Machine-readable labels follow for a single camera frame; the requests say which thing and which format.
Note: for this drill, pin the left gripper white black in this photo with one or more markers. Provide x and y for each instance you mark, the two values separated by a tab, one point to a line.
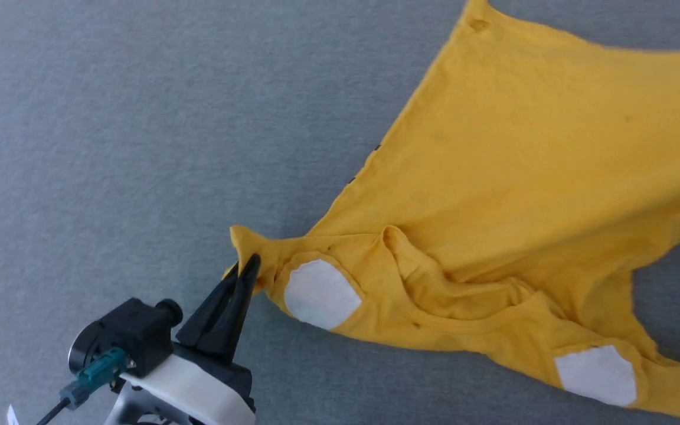
210	389

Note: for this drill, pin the yellow shirt with white patches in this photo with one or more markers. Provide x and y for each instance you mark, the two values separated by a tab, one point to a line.
523	147

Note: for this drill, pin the grey fabric sofa cushion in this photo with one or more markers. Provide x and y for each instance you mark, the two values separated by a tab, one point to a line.
139	118

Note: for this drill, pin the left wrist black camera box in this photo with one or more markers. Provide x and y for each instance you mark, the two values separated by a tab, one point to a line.
133	336

